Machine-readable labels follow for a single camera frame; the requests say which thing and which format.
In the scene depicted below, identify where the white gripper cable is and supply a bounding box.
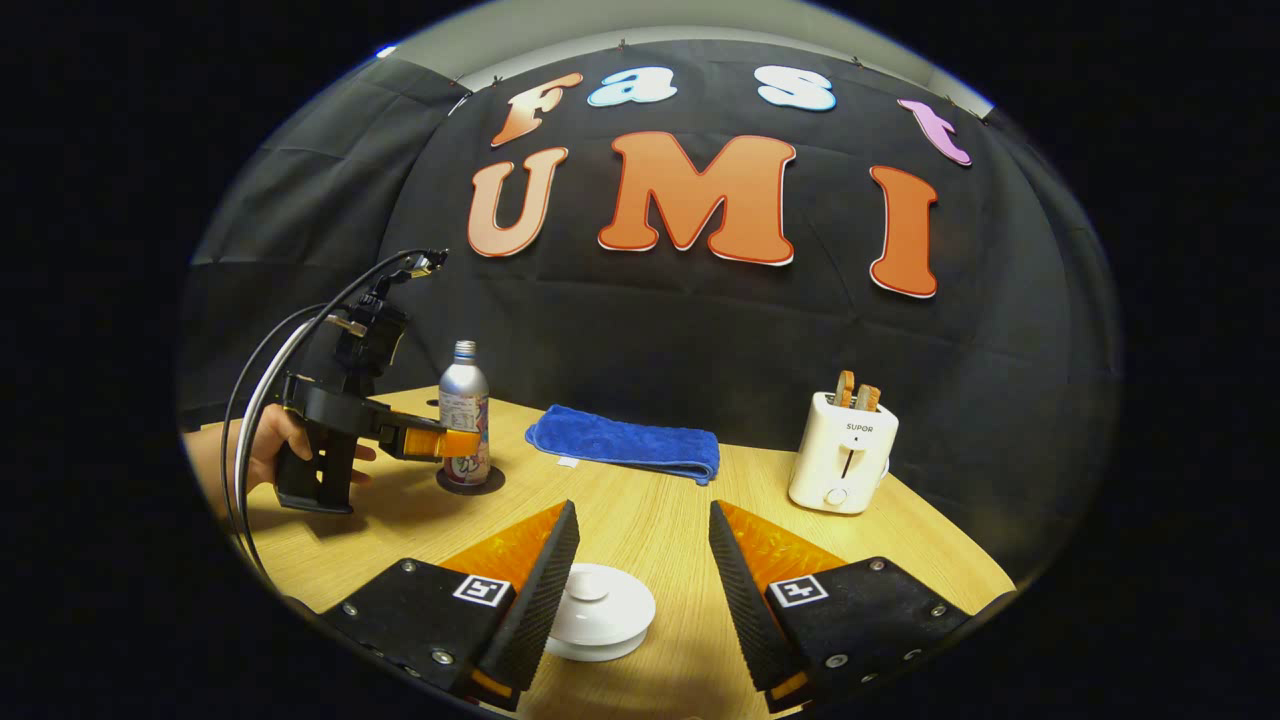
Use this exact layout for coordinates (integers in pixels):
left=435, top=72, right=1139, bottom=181
left=235, top=315, right=366, bottom=541

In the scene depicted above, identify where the white teacup lid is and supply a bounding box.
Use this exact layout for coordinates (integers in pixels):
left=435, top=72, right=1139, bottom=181
left=548, top=563, right=657, bottom=646

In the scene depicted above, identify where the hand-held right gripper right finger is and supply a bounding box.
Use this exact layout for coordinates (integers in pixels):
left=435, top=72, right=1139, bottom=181
left=708, top=500, right=976, bottom=713

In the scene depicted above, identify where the blue folded towel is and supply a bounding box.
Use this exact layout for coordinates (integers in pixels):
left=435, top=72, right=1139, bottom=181
left=526, top=404, right=721, bottom=487

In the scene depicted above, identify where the white toaster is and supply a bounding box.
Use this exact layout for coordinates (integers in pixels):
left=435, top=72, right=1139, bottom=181
left=788, top=391, right=900, bottom=516

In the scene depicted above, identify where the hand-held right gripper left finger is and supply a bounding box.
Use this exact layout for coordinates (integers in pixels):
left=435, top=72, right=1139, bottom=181
left=322, top=500, right=581, bottom=713

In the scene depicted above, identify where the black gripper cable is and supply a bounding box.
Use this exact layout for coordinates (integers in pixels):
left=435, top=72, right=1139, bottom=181
left=220, top=250, right=431, bottom=581

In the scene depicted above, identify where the silver water bottle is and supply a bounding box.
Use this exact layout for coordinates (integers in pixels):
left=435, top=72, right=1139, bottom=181
left=438, top=340, right=492, bottom=488

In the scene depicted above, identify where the dark round coaster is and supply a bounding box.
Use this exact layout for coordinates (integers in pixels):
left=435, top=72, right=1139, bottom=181
left=436, top=465, right=507, bottom=497

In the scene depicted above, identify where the black backdrop cloth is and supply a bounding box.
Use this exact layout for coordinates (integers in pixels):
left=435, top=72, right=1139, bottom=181
left=180, top=40, right=1121, bottom=591

